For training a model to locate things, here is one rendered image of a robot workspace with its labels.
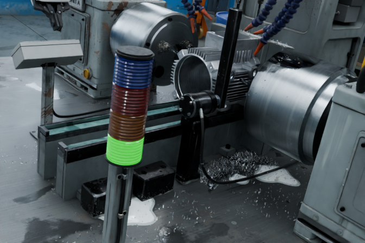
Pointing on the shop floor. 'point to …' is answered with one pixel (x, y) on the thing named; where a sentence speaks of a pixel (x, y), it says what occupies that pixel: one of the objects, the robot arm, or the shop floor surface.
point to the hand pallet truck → (199, 22)
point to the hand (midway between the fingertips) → (56, 22)
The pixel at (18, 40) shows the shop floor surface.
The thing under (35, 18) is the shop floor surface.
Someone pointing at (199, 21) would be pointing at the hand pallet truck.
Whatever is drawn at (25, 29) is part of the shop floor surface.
